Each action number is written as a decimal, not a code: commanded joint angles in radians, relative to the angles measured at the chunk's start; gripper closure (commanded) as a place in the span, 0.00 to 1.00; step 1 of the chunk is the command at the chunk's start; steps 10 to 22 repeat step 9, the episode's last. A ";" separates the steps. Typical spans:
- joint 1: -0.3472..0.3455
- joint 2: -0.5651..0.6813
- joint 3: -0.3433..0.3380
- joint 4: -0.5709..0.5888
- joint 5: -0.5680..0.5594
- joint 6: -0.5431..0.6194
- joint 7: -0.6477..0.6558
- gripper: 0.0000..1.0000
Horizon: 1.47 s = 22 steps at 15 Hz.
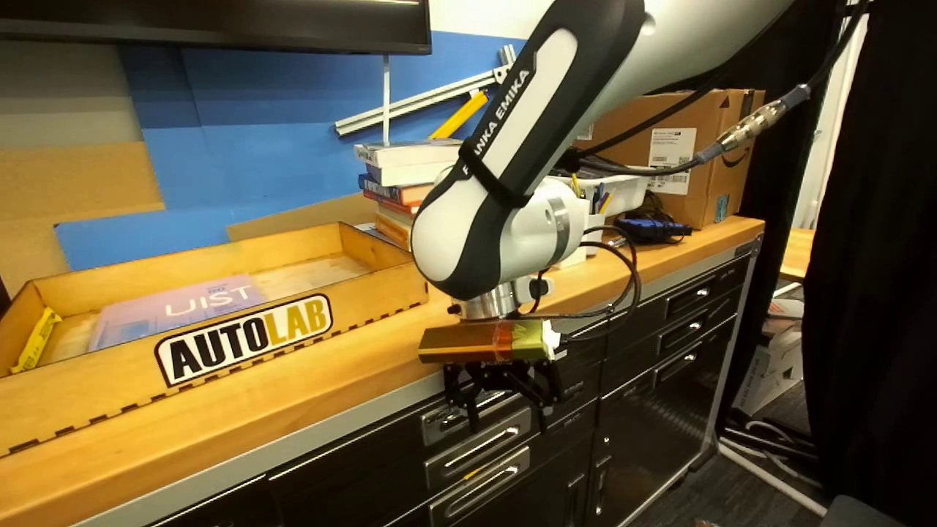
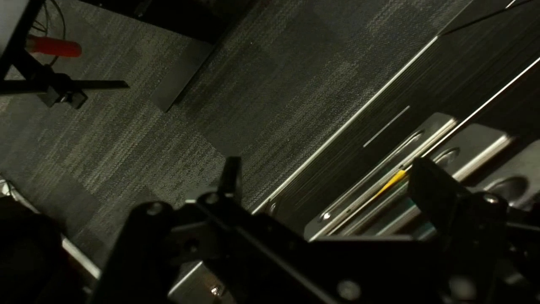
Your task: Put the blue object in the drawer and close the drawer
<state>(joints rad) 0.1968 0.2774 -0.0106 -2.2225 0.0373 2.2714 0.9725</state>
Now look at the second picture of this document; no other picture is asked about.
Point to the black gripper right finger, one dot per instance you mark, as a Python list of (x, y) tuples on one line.
[(439, 191)]

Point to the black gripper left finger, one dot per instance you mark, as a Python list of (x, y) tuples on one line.
[(225, 225)]

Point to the black drawer cabinet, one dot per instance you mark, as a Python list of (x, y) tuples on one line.
[(478, 68)]

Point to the black round object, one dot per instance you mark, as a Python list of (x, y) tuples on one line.
[(27, 259)]

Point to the black tripod stand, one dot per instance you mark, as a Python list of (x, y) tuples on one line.
[(56, 85)]

